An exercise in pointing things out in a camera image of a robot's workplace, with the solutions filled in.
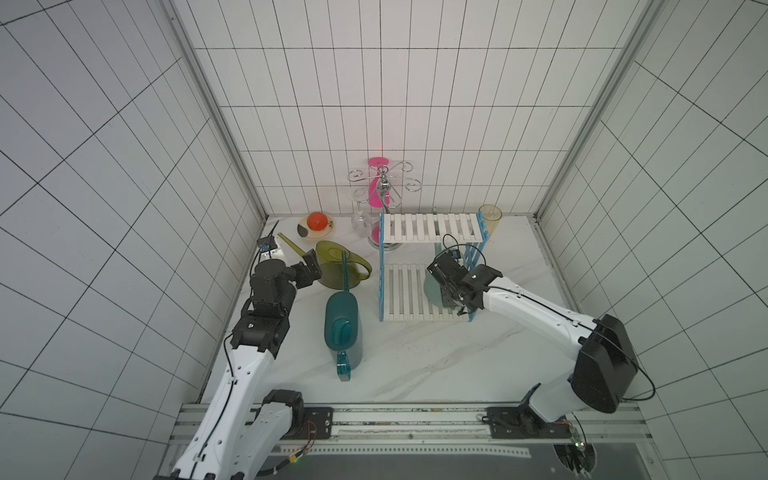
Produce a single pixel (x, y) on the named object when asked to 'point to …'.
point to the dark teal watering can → (342, 327)
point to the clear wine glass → (361, 224)
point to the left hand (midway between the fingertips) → (297, 262)
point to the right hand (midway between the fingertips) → (445, 293)
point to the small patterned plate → (305, 232)
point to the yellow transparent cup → (491, 216)
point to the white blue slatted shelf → (402, 296)
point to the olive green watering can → (329, 256)
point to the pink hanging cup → (379, 195)
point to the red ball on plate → (317, 221)
